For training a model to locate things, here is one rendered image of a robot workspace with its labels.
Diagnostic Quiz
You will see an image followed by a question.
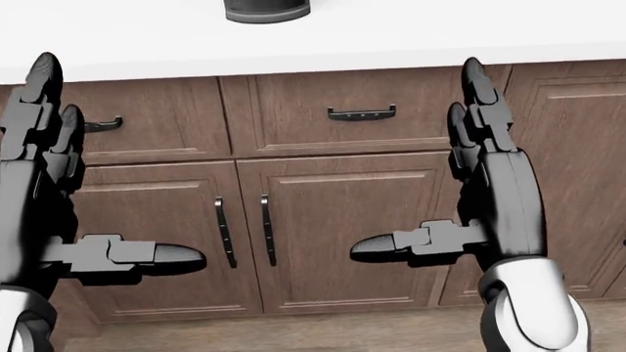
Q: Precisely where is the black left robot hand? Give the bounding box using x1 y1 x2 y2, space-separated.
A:
0 52 207 291

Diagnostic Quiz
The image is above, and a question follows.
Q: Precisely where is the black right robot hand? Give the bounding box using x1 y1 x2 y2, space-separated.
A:
349 57 548 275

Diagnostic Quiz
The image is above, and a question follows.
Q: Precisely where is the black electric kettle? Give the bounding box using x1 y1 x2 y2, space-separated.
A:
223 0 311 23

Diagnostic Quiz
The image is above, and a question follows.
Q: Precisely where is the brown wooden cabinet door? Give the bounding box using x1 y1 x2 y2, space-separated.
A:
48 157 265 325
236 149 485 314
438 58 626 306

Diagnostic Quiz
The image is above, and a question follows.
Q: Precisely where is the brown wooden drawer front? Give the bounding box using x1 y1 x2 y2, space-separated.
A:
218 64 514 158
58 75 233 164

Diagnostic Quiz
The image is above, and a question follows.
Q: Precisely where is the black drawer pull handle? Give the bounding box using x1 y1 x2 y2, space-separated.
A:
327 103 398 121
81 115 124 134

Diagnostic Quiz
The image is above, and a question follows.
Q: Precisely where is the black cabinet door handle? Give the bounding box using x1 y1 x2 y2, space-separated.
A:
213 197 239 270
259 194 278 267

